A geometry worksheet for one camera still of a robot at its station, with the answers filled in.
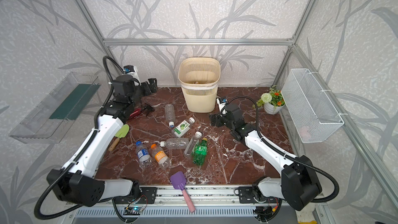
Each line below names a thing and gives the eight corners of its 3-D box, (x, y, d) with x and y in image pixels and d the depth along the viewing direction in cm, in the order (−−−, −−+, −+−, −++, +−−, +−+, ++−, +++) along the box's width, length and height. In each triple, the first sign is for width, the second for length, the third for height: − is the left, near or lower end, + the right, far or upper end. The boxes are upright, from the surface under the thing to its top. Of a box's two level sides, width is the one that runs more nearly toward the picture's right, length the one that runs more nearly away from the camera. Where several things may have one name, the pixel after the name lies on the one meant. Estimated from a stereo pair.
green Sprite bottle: (191, 162, 86) (190, 160, 82) (200, 138, 95) (200, 135, 92) (203, 167, 84) (203, 164, 81) (212, 142, 94) (212, 138, 90)
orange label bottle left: (164, 171, 83) (162, 168, 79) (150, 151, 90) (147, 147, 86) (173, 164, 85) (171, 160, 81) (159, 144, 93) (156, 140, 88)
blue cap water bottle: (143, 170, 83) (139, 167, 79) (136, 146, 92) (132, 142, 87) (153, 164, 85) (150, 161, 81) (145, 142, 94) (142, 137, 89)
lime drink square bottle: (172, 133, 97) (170, 130, 94) (191, 118, 105) (190, 115, 101) (178, 139, 95) (176, 136, 91) (196, 123, 102) (196, 120, 99)
